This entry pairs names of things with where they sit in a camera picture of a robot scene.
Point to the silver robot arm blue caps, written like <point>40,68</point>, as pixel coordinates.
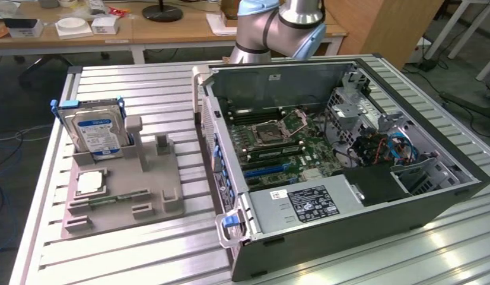
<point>260,29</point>

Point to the blue expansion slot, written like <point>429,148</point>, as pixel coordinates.
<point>264,171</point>

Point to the cpu socket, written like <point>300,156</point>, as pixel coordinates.
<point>268,132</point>

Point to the ram stick in motherboard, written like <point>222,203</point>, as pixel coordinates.
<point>274,152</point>

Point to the metal socket cover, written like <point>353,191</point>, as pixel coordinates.
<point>296,118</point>

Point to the green motherboard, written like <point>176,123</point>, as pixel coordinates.
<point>312,148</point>

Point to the silver chipset heatsink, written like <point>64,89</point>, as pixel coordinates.
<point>313,174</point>

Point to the grey power supply unit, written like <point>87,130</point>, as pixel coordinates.
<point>276,213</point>

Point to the grey parts rack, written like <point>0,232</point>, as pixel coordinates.
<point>149,178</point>

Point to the blue case latch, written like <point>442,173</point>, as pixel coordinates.
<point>228,221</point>

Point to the tall metal disk bay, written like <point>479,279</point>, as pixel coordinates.
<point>348,112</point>

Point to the black plastic shroud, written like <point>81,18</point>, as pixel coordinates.
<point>374,184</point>

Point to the hard disk in blue caddy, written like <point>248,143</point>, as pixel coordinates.
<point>96,133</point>

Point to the green ram stick on rack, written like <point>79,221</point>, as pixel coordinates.
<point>109,198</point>

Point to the white paper stack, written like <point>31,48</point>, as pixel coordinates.
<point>221,26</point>

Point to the silver cpu chip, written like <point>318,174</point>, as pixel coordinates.
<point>89,182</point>

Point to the wooden desk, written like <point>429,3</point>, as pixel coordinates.
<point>169,32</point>

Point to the black and silver pc case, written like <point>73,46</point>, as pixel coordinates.
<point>348,246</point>

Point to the brown cardboard box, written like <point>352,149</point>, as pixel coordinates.
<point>228,9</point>

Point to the low metal disk bay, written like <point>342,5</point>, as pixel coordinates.
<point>426,178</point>

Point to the black round lamp base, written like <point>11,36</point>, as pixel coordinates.
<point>163,13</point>

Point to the wooden cabinet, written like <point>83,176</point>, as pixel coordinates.
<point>386,29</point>

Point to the small white labelled box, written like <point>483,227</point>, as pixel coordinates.
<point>105,26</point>

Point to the black power adapter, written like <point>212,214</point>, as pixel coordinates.
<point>426,65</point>

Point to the red packet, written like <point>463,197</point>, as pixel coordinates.
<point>120,12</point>

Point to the black chair base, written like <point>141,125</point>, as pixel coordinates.
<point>43,66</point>

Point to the white round holder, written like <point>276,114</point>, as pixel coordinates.
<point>72,27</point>

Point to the black floor stand base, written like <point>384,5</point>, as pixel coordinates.
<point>474,101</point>

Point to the white box with black top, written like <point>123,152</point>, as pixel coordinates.
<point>24,31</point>

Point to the grey cup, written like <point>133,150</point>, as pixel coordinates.
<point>49,3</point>

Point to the white table frame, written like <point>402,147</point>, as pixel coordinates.
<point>467,29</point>

